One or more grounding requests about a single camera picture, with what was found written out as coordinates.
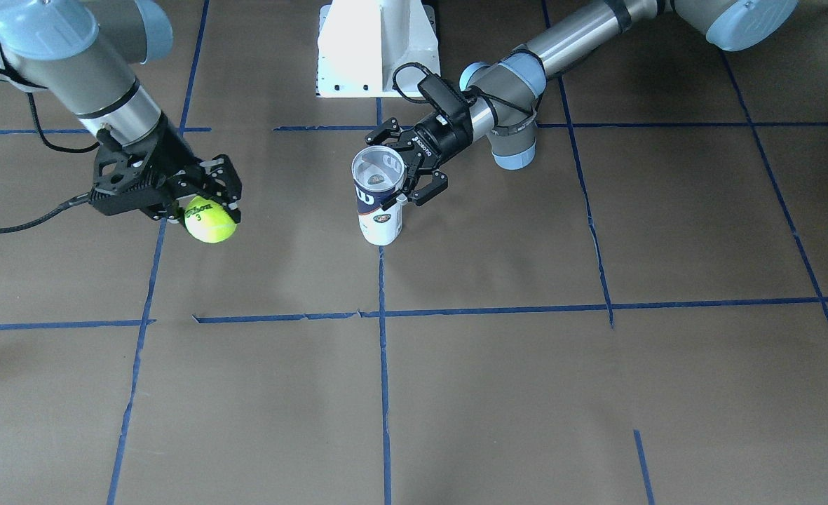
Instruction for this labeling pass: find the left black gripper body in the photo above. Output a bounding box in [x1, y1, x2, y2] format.
[407, 105, 474, 169]

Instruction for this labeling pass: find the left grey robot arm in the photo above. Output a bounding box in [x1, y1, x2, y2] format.
[353, 1, 798, 214]

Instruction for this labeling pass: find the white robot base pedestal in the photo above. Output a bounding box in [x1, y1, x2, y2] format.
[315, 1, 442, 98]

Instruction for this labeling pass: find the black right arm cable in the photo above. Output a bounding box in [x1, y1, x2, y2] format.
[0, 62, 102, 234]

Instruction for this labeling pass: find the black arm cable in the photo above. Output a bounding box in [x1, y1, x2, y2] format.
[0, 62, 102, 234]
[391, 62, 527, 134]

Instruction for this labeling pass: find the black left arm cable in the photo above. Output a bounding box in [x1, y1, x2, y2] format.
[391, 62, 527, 134]

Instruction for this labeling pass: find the clear tennis ball can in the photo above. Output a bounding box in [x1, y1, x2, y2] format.
[351, 146, 405, 246]

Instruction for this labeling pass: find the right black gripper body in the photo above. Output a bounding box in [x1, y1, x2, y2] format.
[88, 116, 201, 215]

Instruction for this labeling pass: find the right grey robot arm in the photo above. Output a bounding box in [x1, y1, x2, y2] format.
[0, 1, 243, 224]

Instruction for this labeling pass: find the yellow Wilson tennis ball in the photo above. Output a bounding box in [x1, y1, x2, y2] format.
[183, 196, 238, 243]

